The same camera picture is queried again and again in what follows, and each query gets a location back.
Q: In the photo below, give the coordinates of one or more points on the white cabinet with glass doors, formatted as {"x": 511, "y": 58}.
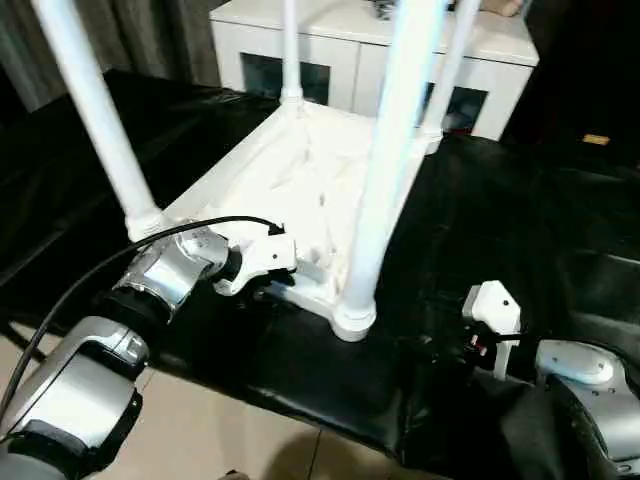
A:
{"x": 340, "y": 25}

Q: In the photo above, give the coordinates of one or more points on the small yellow tag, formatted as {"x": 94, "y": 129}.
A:
{"x": 596, "y": 139}

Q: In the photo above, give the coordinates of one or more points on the black work mat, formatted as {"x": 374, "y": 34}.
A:
{"x": 500, "y": 220}

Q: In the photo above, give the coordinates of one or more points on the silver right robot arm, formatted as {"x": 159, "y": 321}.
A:
{"x": 590, "y": 370}

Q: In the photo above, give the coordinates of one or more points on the grey curtain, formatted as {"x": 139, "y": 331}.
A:
{"x": 150, "y": 40}

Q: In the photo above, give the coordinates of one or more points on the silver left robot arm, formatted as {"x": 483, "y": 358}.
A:
{"x": 170, "y": 270}

